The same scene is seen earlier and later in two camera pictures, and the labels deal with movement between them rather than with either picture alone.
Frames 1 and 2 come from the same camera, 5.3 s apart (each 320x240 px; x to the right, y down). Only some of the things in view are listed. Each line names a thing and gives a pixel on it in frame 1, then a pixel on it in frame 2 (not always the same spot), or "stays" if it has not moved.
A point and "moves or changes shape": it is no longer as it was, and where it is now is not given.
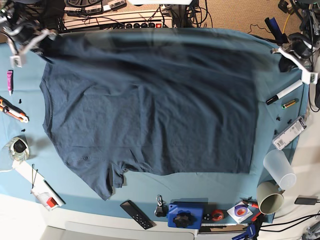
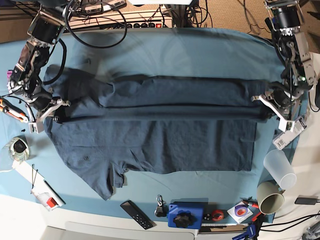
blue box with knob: [185, 214] stays
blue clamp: [251, 232] stays
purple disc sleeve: [240, 212] stays
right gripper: [27, 34] to [41, 100]
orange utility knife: [12, 111] stays
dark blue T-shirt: [173, 101] moves or changes shape
